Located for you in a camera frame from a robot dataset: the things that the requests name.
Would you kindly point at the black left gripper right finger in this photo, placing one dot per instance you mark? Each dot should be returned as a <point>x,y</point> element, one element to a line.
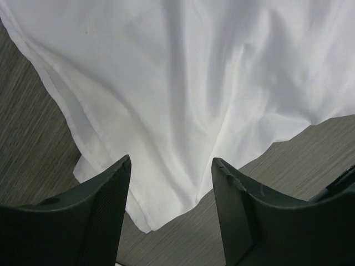
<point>262,226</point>

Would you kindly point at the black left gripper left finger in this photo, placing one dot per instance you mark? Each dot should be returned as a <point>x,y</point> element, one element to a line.
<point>81,226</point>

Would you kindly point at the white long sleeve shirt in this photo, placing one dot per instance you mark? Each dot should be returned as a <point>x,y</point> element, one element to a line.
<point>174,84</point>

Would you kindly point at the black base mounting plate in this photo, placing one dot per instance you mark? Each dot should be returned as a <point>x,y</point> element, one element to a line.
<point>341,183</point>

